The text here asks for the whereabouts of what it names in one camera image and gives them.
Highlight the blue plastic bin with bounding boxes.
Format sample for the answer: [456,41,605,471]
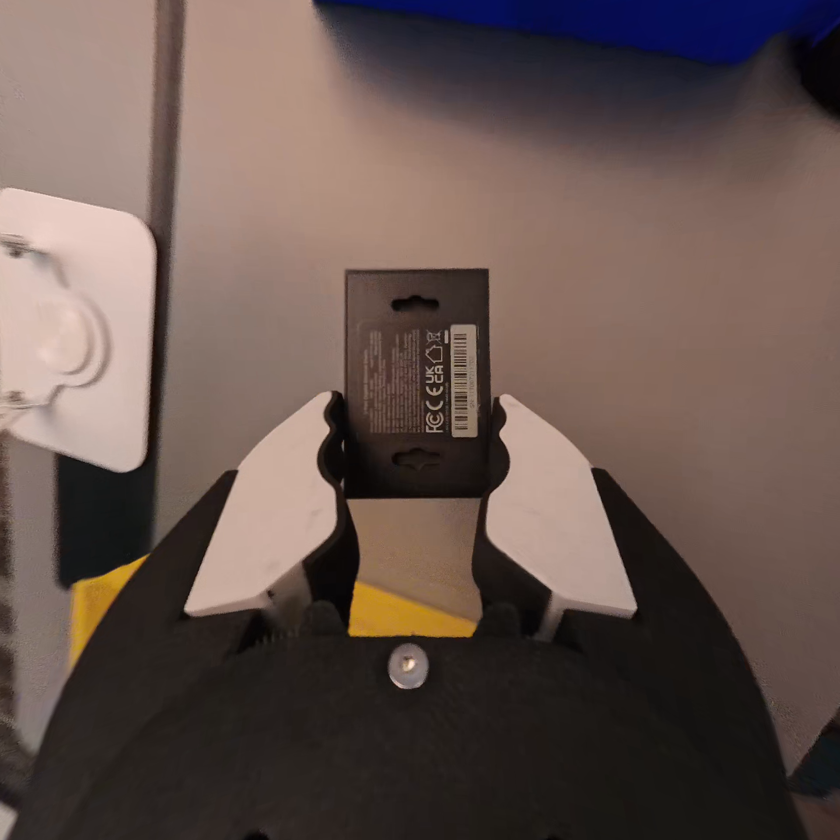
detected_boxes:
[315,0,840,66]

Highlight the small black product box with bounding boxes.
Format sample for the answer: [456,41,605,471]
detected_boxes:
[345,267,492,500]

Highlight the white hook plate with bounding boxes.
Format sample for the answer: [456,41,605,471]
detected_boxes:
[0,187,159,473]

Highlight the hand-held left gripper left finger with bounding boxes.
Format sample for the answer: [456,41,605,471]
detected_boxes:
[185,390,360,621]

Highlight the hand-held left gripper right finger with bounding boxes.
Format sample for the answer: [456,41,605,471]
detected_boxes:
[473,394,639,640]

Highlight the yellow plastic bin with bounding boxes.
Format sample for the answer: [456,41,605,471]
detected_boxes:
[72,554,479,683]

